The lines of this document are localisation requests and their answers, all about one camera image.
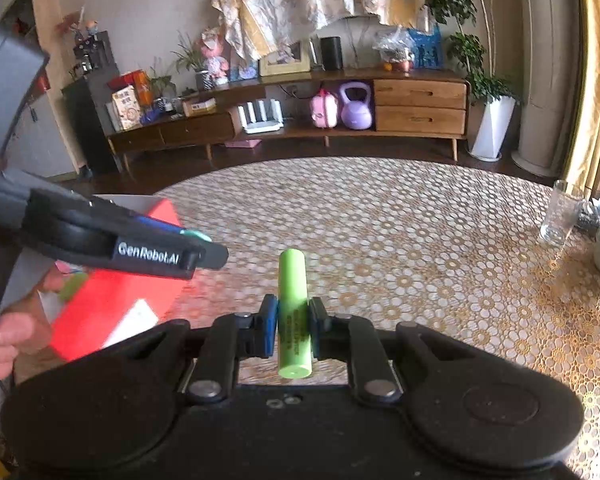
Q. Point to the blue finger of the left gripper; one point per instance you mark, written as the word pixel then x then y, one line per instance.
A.
pixel 157 224

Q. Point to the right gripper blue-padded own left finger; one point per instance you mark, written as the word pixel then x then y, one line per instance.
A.
pixel 219 349

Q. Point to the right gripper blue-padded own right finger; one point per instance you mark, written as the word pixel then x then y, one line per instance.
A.
pixel 367 351

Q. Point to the green cylinder battery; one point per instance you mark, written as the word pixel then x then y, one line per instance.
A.
pixel 295 344

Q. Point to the green lid jar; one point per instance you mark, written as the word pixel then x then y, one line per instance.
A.
pixel 72 285

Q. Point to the person's left hand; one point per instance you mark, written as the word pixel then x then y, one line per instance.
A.
pixel 24 328

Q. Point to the teal small round toy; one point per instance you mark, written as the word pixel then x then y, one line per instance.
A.
pixel 198 235

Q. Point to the black mini fridge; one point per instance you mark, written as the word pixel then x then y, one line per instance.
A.
pixel 86 102

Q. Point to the wooden shelf cabinet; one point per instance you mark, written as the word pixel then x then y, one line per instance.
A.
pixel 44 141

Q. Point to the red cardboard box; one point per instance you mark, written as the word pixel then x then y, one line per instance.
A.
pixel 113 305

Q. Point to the yellow snack box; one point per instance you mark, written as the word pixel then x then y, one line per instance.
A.
pixel 127 108

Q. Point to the lace patterned tablecloth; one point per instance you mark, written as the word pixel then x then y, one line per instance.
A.
pixel 498 339

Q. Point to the white wifi router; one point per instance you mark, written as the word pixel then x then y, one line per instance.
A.
pixel 260 117

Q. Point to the black coffee machine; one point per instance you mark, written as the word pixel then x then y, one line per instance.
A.
pixel 92 53

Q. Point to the pink doll figurine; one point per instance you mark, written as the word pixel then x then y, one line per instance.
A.
pixel 212 46

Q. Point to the pink small suitcase toy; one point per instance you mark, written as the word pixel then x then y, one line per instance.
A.
pixel 324 110

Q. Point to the white framed picture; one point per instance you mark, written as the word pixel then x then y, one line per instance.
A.
pixel 293 59

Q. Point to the purple kettlebell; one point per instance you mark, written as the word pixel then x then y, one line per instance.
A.
pixel 356 114

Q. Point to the white planter pot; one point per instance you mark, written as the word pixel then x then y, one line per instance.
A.
pixel 493 128

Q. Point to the wooden tv sideboard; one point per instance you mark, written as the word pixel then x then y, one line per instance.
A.
pixel 429 104

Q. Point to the black cylindrical speaker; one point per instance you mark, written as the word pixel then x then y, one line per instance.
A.
pixel 331 53

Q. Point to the clear drinking glass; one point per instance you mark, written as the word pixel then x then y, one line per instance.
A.
pixel 562 213

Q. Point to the clear plastic bag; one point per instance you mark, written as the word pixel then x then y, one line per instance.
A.
pixel 396 49

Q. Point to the green leafy tree plant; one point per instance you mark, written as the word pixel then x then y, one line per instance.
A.
pixel 473 46

